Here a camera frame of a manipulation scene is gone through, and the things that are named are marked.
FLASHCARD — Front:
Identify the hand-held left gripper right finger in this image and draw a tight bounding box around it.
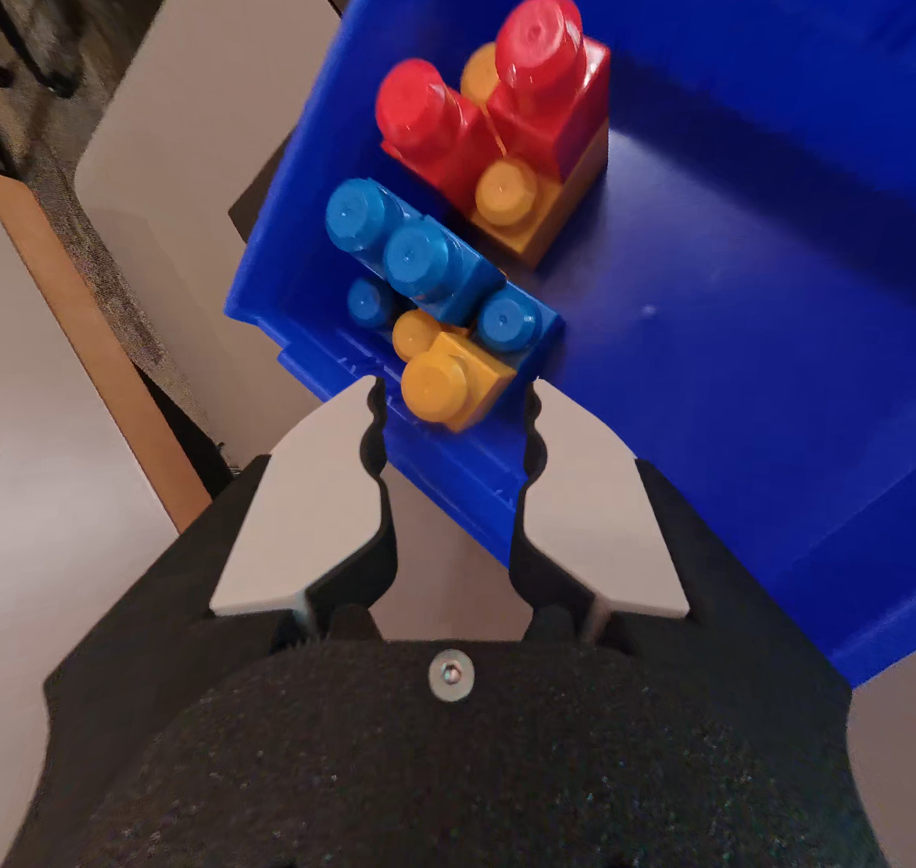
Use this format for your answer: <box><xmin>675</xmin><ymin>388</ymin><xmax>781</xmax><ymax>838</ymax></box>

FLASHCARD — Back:
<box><xmin>510</xmin><ymin>378</ymin><xmax>691</xmax><ymax>643</ymax></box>

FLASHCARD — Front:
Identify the yellow one-stud block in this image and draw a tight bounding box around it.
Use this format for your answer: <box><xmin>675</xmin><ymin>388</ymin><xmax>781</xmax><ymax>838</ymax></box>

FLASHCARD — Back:
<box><xmin>399</xmin><ymin>331</ymin><xmax>518</xmax><ymax>434</ymax></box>

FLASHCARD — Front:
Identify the heap of coloured blocks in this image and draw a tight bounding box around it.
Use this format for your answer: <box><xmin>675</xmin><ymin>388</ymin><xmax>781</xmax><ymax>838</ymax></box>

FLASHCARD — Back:
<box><xmin>325</xmin><ymin>0</ymin><xmax>613</xmax><ymax>354</ymax></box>

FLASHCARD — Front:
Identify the grey-top desk with wooden edge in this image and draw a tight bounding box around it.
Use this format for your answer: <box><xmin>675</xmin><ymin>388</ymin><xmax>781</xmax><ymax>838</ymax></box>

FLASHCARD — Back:
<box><xmin>0</xmin><ymin>174</ymin><xmax>213</xmax><ymax>797</ymax></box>

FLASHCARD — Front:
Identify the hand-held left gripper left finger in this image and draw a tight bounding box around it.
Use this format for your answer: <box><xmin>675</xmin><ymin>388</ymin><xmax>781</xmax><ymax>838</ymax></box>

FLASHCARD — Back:
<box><xmin>209</xmin><ymin>376</ymin><xmax>398</xmax><ymax>643</ymax></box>

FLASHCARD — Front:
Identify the blue plastic bin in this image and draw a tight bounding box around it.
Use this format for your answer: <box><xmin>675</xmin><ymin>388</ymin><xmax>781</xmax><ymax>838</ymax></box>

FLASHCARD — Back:
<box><xmin>223</xmin><ymin>0</ymin><xmax>916</xmax><ymax>689</ymax></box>

